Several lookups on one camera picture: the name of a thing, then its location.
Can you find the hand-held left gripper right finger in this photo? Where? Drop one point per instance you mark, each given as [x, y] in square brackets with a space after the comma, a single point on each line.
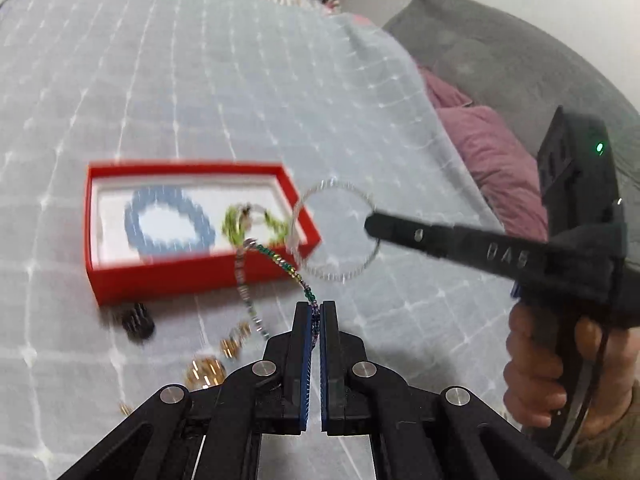
[325, 360]

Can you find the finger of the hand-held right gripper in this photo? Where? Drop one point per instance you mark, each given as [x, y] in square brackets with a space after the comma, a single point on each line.
[450, 240]

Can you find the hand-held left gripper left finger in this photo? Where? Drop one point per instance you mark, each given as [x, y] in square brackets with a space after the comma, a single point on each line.
[304, 360]

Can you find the gold round ornament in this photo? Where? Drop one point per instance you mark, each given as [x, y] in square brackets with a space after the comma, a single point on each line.
[202, 372]

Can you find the red jewelry box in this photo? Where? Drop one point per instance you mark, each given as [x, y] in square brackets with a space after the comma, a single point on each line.
[200, 275]

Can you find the black hair clip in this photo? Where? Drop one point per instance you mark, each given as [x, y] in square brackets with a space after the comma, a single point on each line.
[137, 322]

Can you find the person's right forearm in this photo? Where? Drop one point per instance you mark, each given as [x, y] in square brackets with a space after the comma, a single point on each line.
[615, 450]

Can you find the person's right hand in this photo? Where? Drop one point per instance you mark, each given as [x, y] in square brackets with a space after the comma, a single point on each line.
[530, 375]

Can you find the purple pillow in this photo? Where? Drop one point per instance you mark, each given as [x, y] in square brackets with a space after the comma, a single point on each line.
[490, 145]

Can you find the dark grey pillow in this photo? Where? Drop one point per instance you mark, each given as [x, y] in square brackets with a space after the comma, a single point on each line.
[500, 60]

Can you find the grey checked blanket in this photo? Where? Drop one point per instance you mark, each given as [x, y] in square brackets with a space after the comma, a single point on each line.
[225, 85]

